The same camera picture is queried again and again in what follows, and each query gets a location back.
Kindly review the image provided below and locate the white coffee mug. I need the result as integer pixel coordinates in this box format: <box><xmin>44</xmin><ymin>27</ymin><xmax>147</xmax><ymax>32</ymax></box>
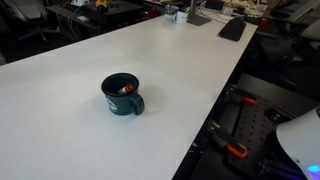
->
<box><xmin>172</xmin><ymin>11</ymin><xmax>188</xmax><ymax>24</ymax></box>

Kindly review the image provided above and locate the grey monitor stand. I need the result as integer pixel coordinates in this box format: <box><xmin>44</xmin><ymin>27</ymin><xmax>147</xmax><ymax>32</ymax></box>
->
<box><xmin>187</xmin><ymin>0</ymin><xmax>210</xmax><ymax>26</ymax></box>

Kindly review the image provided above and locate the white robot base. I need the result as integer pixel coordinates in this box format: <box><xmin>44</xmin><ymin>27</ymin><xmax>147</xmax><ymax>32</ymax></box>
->
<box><xmin>276</xmin><ymin>107</ymin><xmax>320</xmax><ymax>180</ymax></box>

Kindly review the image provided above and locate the orange capped white marker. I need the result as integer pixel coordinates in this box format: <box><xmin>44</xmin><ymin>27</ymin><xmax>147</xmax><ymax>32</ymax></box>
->
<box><xmin>118</xmin><ymin>84</ymin><xmax>134</xmax><ymax>94</ymax></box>

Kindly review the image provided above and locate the dark green ceramic mug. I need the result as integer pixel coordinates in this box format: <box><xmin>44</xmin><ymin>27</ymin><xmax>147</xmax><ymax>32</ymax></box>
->
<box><xmin>101</xmin><ymin>73</ymin><xmax>145</xmax><ymax>116</ymax></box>

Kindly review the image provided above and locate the black keyboard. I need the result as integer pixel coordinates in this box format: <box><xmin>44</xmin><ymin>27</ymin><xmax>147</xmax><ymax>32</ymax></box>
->
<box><xmin>218</xmin><ymin>17</ymin><xmax>246</xmax><ymax>42</ymax></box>

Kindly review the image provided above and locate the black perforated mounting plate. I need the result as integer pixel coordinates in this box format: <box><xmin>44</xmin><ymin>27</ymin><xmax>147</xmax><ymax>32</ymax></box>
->
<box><xmin>227</xmin><ymin>96</ymin><xmax>301</xmax><ymax>178</ymax></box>

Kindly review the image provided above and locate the orange handled clamp near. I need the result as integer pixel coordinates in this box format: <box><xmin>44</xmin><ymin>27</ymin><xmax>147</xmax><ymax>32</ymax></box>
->
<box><xmin>208</xmin><ymin>121</ymin><xmax>248</xmax><ymax>159</ymax></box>

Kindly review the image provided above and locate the orange handled clamp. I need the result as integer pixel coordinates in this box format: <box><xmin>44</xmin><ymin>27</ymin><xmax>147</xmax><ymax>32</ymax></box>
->
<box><xmin>208</xmin><ymin>121</ymin><xmax>248</xmax><ymax>159</ymax></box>
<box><xmin>228</xmin><ymin>87</ymin><xmax>259</xmax><ymax>105</ymax></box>

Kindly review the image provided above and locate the black office chair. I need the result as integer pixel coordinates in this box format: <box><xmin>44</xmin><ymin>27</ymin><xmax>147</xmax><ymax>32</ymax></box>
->
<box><xmin>3</xmin><ymin>0</ymin><xmax>48</xmax><ymax>42</ymax></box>

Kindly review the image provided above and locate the orange handled clamp far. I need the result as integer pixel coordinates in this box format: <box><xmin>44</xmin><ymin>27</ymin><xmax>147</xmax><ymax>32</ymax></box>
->
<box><xmin>228</xmin><ymin>87</ymin><xmax>259</xmax><ymax>105</ymax></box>

